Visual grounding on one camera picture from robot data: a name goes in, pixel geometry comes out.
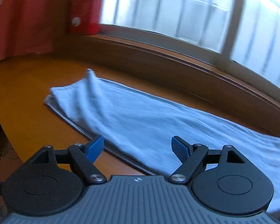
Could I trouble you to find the light blue denim jeans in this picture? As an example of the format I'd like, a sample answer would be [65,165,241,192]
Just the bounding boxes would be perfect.
[45,69,280,219]

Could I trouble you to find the red and white curtain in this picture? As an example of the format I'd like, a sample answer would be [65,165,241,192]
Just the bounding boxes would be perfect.
[0,0,54,61]

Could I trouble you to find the red tea box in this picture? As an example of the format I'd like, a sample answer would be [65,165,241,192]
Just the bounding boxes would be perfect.
[70,0,102,35]

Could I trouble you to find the window frame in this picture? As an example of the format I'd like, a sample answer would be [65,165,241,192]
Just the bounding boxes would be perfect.
[100,0,280,88]

